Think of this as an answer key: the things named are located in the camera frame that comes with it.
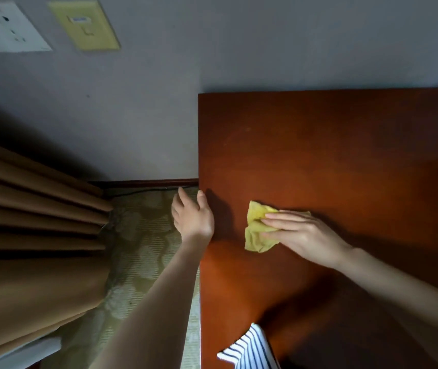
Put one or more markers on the blue striped white apron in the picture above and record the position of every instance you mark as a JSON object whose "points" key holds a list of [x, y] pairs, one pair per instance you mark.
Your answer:
{"points": [[249, 351]]}

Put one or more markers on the red-brown wooden table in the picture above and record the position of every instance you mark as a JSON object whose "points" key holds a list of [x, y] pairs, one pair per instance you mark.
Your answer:
{"points": [[338, 149]]}

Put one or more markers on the large white socket plate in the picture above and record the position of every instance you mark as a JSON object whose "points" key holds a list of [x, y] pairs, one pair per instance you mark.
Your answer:
{"points": [[7, 28]]}

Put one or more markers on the brown curtain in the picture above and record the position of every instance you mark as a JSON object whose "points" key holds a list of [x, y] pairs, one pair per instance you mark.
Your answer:
{"points": [[30, 272]]}

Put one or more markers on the person's left forearm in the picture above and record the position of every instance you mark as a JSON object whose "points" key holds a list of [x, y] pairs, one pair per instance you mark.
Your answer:
{"points": [[157, 315]]}

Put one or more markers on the yellow switch plate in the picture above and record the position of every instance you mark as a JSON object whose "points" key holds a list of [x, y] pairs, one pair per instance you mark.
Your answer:
{"points": [[84, 24]]}

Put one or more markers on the person's right forearm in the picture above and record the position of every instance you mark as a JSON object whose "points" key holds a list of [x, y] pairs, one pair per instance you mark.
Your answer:
{"points": [[403, 288]]}

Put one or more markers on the person's left hand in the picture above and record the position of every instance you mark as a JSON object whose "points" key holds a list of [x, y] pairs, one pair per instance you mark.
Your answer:
{"points": [[194, 220]]}

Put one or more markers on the yellow cleaning cloth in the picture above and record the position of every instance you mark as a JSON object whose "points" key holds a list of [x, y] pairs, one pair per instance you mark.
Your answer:
{"points": [[255, 226]]}

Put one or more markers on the person's right hand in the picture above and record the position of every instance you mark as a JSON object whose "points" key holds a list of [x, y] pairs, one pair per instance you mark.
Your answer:
{"points": [[311, 238]]}

